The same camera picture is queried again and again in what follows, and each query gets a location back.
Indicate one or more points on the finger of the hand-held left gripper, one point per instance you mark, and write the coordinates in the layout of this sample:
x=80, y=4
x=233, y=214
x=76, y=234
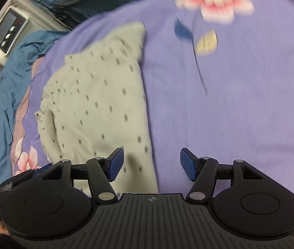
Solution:
x=42, y=170

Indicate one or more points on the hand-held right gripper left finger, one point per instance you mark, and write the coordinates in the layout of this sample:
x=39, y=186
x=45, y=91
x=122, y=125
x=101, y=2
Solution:
x=115, y=164

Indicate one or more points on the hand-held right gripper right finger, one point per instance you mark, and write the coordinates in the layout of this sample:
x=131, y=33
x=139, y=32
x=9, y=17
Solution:
x=188, y=164

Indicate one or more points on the beige polka dot shirt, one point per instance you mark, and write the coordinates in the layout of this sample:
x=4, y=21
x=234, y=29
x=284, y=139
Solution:
x=97, y=101

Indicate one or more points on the purple floral bed sheet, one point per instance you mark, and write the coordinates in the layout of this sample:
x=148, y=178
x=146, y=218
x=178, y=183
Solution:
x=227, y=96

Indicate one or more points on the teal blanket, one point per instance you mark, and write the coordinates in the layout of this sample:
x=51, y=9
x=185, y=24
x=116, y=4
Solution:
x=9, y=88

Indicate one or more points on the white appliance with control panel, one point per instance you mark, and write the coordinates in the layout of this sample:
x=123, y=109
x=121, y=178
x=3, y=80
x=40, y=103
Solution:
x=5, y=31

